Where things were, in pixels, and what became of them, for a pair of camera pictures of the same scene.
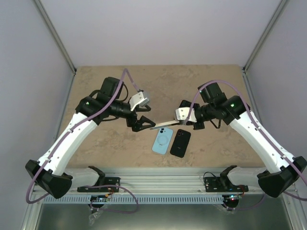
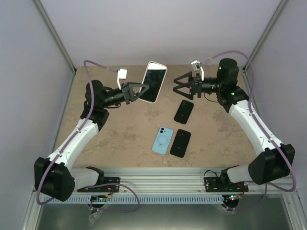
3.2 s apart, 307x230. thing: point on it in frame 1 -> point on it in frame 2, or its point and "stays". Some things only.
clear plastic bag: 92,217 stays
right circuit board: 235,197 stays
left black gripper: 131,121 -> 128,87
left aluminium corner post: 55,34 stays
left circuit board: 99,198 stays
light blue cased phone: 162,141 stays
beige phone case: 164,124 -> 144,77
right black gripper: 200,126 -> 194,83
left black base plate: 108,181 stays
